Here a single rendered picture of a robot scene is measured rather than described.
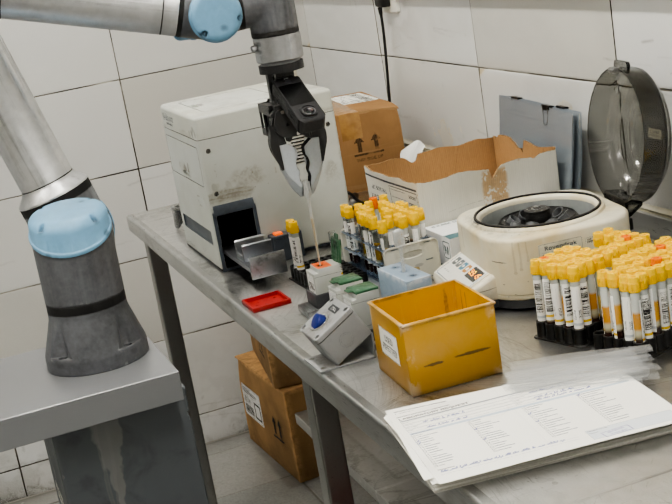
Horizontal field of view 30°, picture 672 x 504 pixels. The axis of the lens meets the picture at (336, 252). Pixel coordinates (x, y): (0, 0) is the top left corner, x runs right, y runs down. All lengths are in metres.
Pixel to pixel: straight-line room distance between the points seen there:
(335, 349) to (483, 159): 0.81
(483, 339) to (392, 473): 1.24
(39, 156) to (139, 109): 1.72
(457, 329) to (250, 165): 0.83
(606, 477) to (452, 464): 0.17
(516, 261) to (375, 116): 1.02
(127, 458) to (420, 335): 0.49
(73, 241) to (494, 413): 0.65
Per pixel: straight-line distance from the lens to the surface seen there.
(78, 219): 1.81
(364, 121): 2.82
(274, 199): 2.38
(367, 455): 2.96
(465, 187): 2.20
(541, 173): 2.27
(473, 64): 2.66
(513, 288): 1.89
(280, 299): 2.14
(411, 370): 1.63
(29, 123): 1.93
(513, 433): 1.47
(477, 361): 1.66
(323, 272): 2.01
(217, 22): 1.78
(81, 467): 1.84
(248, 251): 2.26
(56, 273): 1.82
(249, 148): 2.35
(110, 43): 3.62
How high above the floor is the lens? 1.50
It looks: 15 degrees down
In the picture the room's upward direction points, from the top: 10 degrees counter-clockwise
